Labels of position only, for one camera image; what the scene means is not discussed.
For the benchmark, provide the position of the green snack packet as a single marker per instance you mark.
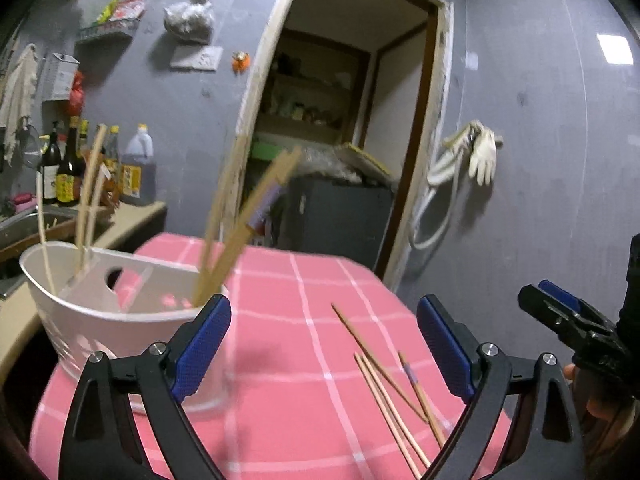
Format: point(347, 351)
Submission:
point(108, 10)

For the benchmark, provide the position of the white wall socket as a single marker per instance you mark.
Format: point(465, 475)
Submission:
point(197, 57)

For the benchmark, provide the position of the pink sponge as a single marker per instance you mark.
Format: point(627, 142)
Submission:
point(23, 199)

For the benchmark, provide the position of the orange wall hook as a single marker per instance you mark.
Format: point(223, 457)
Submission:
point(240, 61)

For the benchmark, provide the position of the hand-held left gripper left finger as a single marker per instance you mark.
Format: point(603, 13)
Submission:
point(200, 350)

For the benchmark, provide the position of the dark bottle yellow label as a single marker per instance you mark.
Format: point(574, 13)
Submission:
point(69, 180)

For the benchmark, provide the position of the brown oil jug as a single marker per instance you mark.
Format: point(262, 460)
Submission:
point(137, 175)

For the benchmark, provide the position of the white plastic utensil basket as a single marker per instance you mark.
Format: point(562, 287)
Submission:
point(100, 330)

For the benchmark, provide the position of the dark bottle white label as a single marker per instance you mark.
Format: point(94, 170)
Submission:
point(49, 180)

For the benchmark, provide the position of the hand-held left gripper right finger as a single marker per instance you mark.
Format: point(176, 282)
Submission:
point(447, 345)

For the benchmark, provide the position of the green box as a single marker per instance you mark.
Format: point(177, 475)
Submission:
point(267, 151)

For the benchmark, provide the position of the steel kitchen sink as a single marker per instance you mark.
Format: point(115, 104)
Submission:
point(20, 225)

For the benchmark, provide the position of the white hanging box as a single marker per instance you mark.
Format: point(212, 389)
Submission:
point(60, 77)

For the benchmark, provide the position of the red plastic bag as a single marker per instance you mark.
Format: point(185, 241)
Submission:
point(76, 95)

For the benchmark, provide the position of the brown wooden knife block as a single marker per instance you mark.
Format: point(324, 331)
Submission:
point(112, 195)

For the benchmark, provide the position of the yellow-capped sauce bottle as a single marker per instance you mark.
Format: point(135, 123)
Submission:
point(113, 155)

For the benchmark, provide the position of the grey wall rack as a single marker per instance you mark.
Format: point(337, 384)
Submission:
point(105, 34)

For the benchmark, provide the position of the pink checked tablecloth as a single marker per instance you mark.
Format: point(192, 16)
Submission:
point(300, 360)

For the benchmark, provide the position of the wooden door frame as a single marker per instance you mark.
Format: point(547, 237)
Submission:
point(440, 110)

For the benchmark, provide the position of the person's right hand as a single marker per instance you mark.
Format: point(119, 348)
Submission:
point(605, 407)

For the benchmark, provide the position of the wooden chopsticks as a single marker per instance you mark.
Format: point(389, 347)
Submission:
point(380, 362)

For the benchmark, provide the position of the hanging clear plastic bag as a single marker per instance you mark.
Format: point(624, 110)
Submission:
point(192, 15)

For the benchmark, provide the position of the flat cardboard box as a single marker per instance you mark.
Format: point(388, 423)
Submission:
point(372, 165)

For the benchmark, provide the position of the white rubber gloves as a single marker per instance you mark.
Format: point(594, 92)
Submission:
point(484, 155)

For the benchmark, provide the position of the purple-banded bamboo chopstick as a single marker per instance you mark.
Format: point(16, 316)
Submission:
point(422, 400)
point(250, 225)

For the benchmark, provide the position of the plain bamboo chopstick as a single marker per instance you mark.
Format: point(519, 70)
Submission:
point(44, 240)
point(387, 417)
point(90, 190)
point(212, 240)
point(95, 215)
point(397, 412)

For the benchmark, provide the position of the wooden storage shelf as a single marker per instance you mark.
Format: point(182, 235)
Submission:
point(310, 110)

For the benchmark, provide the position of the crumpled clear plastic bag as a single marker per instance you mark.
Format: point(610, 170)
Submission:
point(325, 165)

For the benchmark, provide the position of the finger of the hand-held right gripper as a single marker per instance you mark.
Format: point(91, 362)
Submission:
point(562, 294)
point(545, 310)

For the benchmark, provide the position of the red snack packet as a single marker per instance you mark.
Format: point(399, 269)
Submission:
point(127, 10)

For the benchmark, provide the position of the white hanging towel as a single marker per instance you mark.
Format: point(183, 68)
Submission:
point(20, 95)

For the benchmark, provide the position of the grey metal cabinet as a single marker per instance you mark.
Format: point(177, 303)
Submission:
point(345, 225)

